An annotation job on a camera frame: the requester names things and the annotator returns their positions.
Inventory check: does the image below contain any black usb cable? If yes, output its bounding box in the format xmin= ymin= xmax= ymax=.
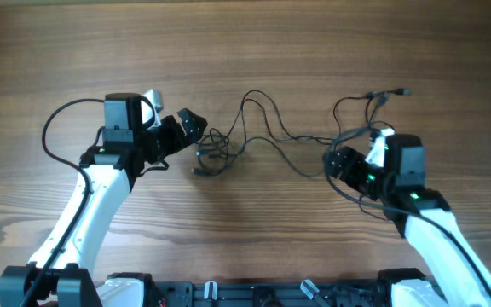
xmin=228 ymin=89 xmax=336 ymax=179
xmin=332 ymin=88 xmax=412 ymax=137

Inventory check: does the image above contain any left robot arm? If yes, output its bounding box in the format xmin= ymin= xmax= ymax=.
xmin=0 ymin=90 xmax=207 ymax=306

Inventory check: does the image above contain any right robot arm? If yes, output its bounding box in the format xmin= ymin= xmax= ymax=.
xmin=324 ymin=130 xmax=491 ymax=306

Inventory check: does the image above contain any right camera black cable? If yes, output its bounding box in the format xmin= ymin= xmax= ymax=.
xmin=324 ymin=125 xmax=491 ymax=307

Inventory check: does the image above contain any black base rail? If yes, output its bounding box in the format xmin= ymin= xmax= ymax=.
xmin=154 ymin=280 xmax=388 ymax=307

